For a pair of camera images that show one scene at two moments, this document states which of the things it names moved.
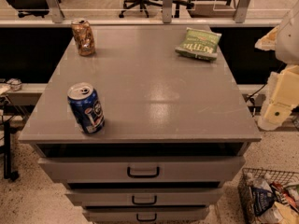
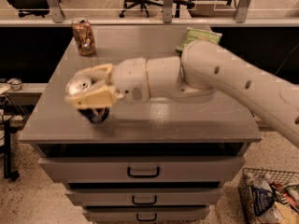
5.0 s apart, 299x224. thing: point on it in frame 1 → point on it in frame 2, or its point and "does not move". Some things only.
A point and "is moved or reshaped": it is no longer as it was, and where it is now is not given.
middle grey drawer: (145, 197) does not move
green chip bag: (199, 44) does not move
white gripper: (289, 39) → (130, 78)
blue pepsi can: (86, 105) is moved or reshaped
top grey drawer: (143, 169) does not move
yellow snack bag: (289, 215) does not move
